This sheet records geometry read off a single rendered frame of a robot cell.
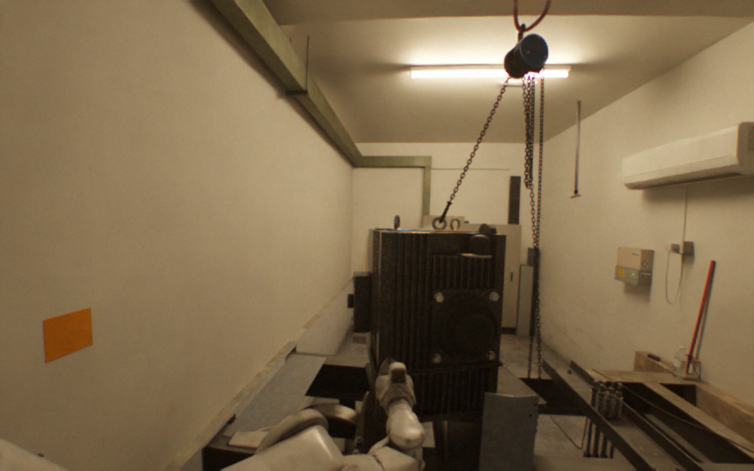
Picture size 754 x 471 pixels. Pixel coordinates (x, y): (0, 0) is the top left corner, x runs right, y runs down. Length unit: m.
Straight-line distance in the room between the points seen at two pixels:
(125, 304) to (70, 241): 0.29
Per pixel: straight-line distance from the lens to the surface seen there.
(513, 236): 4.43
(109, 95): 1.15
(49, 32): 1.02
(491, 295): 1.17
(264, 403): 1.80
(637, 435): 1.99
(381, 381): 0.84
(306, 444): 0.35
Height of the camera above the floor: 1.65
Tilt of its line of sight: 3 degrees down
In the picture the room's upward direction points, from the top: 1 degrees clockwise
